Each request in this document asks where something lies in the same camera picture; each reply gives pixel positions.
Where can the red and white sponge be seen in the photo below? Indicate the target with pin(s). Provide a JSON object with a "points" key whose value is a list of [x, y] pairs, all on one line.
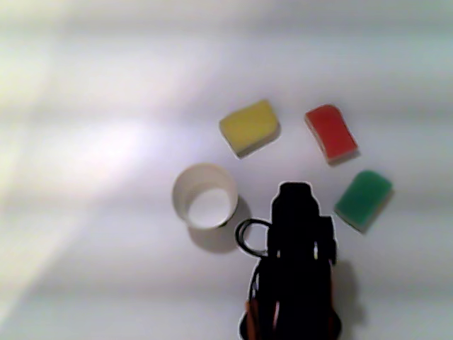
{"points": [[332, 134]]}

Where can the green and white sponge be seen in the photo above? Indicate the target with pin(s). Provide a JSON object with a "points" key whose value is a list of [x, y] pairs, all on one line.
{"points": [[362, 200]]}

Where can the yellow and white sponge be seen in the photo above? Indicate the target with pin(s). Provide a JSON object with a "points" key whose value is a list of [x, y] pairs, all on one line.
{"points": [[249, 127]]}

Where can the white paper cup green sleeve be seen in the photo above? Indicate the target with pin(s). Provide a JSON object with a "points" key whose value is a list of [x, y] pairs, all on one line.
{"points": [[184, 191]]}

